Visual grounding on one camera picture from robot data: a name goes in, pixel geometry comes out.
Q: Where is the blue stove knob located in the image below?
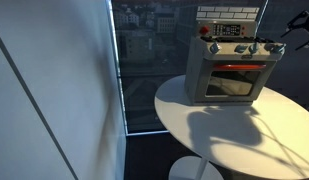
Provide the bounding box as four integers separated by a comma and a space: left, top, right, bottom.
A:
269, 42, 287, 55
248, 41, 261, 55
209, 41, 222, 55
234, 43, 250, 54

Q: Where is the black stove display panel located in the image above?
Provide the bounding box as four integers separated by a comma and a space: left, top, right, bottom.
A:
212, 23, 242, 37

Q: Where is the red round timer knob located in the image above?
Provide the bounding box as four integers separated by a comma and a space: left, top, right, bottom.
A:
199, 25, 211, 36

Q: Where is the grey toy stove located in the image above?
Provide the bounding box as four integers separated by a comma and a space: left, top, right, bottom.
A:
184, 5, 287, 107

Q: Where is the white brick pattern backsplash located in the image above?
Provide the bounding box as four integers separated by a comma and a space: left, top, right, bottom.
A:
196, 5, 261, 20

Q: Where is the grey oven door with window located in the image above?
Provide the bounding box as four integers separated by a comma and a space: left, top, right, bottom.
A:
197, 59, 277, 103

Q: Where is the red oven door handle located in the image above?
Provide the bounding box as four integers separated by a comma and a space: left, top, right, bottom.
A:
213, 63, 267, 71

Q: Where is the white round table pedestal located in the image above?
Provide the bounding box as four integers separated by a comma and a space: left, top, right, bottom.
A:
168, 155, 226, 180

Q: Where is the silver window frame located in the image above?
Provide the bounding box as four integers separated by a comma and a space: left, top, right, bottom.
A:
105, 0, 171, 137

